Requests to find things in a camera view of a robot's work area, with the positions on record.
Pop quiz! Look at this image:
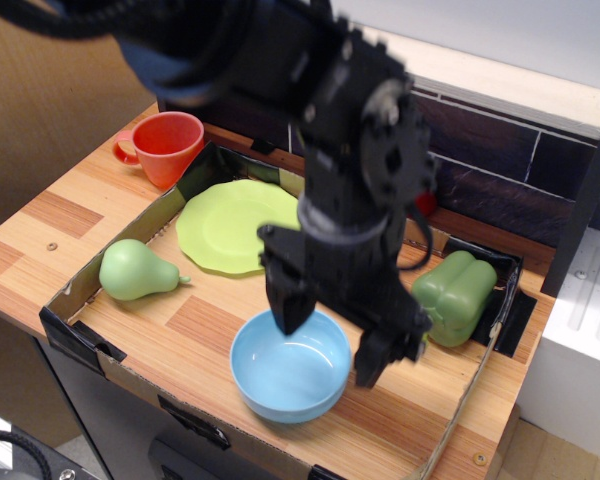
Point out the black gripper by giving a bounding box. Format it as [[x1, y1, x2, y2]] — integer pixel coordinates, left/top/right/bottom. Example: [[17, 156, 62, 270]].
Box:
[[256, 222, 434, 390]]

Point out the light blue bowl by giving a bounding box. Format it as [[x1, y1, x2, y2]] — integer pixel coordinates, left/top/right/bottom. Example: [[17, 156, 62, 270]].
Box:
[[230, 310, 351, 424]]

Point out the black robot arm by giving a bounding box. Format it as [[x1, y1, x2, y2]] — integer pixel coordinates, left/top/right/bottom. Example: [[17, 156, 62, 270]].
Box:
[[0, 1, 435, 388]]

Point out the light green plate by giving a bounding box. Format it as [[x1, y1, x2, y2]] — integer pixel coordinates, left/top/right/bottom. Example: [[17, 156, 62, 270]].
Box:
[[176, 179, 299, 276]]

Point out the green toy bell pepper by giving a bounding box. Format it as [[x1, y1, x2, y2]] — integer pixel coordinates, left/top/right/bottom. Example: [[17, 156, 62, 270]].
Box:
[[411, 251, 498, 347]]

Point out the small red object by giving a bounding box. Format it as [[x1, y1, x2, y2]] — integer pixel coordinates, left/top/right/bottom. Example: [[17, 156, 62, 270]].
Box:
[[415, 192, 438, 217]]

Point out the green toy pear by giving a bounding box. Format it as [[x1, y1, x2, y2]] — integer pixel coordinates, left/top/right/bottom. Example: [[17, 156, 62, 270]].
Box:
[[99, 239, 191, 301]]

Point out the dark brick backsplash panel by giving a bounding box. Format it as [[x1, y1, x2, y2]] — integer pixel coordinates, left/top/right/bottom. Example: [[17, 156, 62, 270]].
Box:
[[157, 84, 600, 259]]

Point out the white cabinet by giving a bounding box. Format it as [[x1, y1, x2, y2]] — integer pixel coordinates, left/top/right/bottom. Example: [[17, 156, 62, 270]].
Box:
[[517, 229, 600, 456]]

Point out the red plastic cup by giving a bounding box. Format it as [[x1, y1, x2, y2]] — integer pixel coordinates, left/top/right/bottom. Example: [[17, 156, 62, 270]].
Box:
[[112, 111, 205, 190]]

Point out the black braided cable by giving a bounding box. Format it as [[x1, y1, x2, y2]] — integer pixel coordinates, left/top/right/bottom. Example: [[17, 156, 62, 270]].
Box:
[[0, 430, 49, 480]]

